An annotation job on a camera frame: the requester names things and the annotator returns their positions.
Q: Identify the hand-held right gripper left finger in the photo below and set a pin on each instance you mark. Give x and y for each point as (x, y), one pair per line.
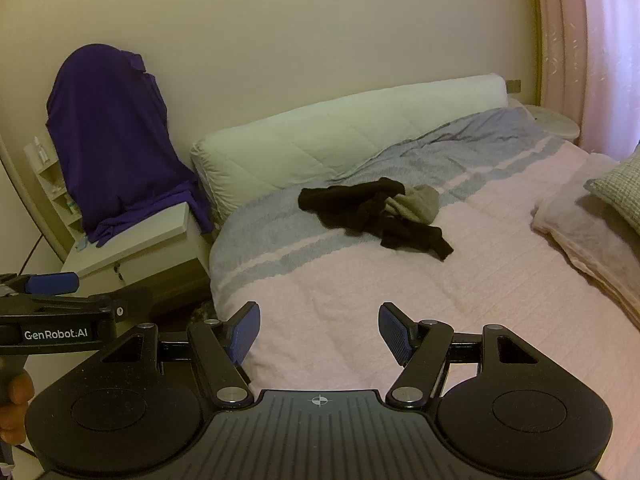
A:
(247, 332)

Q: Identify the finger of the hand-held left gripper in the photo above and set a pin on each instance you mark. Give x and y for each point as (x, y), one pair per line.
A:
(134, 302)
(50, 283)

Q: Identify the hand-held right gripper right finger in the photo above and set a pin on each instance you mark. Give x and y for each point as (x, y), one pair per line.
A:
(392, 332)

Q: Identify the black garment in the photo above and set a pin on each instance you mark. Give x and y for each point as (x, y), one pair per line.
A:
(350, 210)

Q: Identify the grey garment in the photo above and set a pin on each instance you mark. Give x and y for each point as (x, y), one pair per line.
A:
(417, 202)

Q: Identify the person's left hand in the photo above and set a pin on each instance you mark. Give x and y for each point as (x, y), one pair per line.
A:
(19, 390)

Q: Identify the white nightstand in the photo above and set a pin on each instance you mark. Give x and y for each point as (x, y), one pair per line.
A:
(155, 232)

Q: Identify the pink and blue bedspread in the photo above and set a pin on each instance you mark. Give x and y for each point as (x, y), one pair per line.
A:
(350, 270)

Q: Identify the green bottle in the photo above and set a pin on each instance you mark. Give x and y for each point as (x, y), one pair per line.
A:
(70, 206)

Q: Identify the white bottle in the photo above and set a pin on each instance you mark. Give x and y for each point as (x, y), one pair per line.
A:
(41, 149)

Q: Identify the purple cloth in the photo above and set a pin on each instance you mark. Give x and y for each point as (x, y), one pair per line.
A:
(115, 135)

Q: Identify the white quilted headboard cushion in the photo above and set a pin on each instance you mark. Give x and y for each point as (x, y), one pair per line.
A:
(300, 140)

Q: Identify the folded beige blanket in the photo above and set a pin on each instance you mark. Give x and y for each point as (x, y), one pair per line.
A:
(575, 230)

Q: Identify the round white side table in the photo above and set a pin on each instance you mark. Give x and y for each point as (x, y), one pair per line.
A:
(550, 120)

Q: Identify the green pillow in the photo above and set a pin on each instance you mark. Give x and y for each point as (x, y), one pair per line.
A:
(620, 185)

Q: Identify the pink curtain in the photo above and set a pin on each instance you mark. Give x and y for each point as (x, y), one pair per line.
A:
(590, 60)

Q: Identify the white wall shelf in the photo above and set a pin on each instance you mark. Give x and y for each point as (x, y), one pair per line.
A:
(47, 175)

